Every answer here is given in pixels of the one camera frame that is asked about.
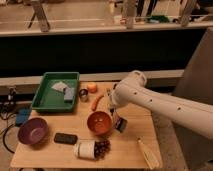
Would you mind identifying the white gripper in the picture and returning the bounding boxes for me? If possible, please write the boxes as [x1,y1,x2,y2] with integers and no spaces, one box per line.
[108,87,124,109]

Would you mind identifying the black and white brush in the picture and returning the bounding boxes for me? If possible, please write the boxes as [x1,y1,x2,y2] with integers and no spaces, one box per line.
[110,109,127,133]

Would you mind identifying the red bowl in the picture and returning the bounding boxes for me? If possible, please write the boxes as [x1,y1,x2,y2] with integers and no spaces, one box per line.
[87,111,112,136]

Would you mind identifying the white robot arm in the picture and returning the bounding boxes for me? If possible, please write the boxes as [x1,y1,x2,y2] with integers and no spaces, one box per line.
[109,70,213,139]

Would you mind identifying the purple bowl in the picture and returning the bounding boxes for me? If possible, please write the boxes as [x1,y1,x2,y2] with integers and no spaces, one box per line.
[18,118,48,145]

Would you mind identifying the orange carrot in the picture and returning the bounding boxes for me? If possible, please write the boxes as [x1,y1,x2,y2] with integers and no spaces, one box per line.
[91,94,104,111]

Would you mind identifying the orange fruit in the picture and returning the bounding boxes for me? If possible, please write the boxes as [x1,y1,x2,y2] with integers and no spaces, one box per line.
[87,82,97,93]

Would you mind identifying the small metal cup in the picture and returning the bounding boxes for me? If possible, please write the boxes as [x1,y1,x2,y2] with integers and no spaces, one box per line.
[79,89,88,102]

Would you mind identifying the grey sponge block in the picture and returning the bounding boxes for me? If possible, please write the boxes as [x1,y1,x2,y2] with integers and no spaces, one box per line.
[64,87,74,102]

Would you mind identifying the dark grape bunch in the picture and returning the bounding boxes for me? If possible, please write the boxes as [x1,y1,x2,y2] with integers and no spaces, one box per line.
[94,140,111,159]

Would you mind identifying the white cloth piece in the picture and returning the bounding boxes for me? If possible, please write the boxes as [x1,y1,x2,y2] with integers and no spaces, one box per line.
[52,81,67,92]

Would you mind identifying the white can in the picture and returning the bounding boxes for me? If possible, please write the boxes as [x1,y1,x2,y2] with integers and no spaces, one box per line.
[73,140,95,159]

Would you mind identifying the black rectangular block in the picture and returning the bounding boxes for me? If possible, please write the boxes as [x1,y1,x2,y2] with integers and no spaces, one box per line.
[54,133,78,145]

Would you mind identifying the beige wooden spatula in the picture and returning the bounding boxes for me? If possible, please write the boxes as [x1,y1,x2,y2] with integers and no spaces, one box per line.
[137,138,160,170]

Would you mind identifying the green plastic tray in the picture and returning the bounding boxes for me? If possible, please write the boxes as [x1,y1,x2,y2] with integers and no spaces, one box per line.
[31,72,79,113]

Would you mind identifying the black cables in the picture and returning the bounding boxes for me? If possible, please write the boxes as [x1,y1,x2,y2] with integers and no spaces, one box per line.
[0,99,21,154]

